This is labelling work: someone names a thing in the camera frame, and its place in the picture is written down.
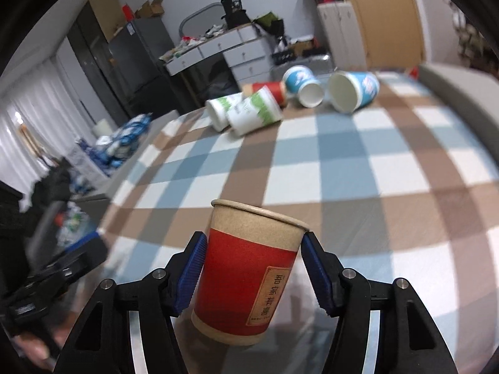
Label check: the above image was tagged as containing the large cardboard box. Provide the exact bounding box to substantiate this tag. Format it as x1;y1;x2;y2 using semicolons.
88;0;130;43

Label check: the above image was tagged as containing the person's left hand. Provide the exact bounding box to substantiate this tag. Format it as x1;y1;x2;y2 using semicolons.
15;319;65;371

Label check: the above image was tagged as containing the pile of blue white packets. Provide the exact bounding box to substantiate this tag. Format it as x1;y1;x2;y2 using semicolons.
73;113;153;196

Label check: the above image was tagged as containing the black bag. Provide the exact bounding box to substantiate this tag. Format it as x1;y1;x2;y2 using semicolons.
220;0;251;29

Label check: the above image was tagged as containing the checked blanket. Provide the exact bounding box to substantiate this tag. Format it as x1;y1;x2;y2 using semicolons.
95;68;499;374

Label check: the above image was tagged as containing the large blue and white cup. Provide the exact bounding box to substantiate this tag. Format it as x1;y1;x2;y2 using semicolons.
326;70;381;115

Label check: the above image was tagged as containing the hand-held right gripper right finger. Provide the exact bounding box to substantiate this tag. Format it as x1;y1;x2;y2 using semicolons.
300;232;459;374

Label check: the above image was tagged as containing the dried flower decoration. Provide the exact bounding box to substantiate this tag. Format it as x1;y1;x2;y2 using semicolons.
453;19;489;71

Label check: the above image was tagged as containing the wooden door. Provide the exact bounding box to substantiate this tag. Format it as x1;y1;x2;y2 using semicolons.
336;0;426;71

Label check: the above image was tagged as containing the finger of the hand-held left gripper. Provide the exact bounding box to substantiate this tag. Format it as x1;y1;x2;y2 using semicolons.
28;230;110;286

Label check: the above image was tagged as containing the white desk with drawers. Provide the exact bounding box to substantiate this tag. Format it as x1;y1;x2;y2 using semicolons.
163;22;274;87

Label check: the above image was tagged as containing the white curtain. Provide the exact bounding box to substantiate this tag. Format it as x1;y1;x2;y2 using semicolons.
0;52;100;189

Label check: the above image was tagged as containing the white cabinet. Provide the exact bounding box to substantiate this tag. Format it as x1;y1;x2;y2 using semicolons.
316;2;369;71

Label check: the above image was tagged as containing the large green and white cup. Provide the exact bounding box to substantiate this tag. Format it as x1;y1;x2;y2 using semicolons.
228;85;284;137

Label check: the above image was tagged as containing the black crate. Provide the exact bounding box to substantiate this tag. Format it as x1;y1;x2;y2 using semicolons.
272;46;298;66

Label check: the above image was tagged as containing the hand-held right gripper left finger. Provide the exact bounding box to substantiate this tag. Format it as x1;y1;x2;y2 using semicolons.
52;231;208;374

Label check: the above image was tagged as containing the red and kraft paper cup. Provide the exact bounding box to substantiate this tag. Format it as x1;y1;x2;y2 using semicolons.
191;199;311;346

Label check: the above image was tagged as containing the open cardboard box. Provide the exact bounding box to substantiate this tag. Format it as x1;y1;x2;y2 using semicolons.
134;0;167;20

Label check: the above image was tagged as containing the dark green cloth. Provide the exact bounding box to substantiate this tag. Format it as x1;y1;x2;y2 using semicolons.
253;12;284;35

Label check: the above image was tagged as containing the small green and white cup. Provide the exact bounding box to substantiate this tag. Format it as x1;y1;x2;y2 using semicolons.
205;94;245;132

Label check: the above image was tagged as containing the small blue and white cup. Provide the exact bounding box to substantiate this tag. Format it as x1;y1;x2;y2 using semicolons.
282;65;325;108

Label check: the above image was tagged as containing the dark tall cabinet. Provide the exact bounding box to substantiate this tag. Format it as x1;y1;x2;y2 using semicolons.
66;16;177;122

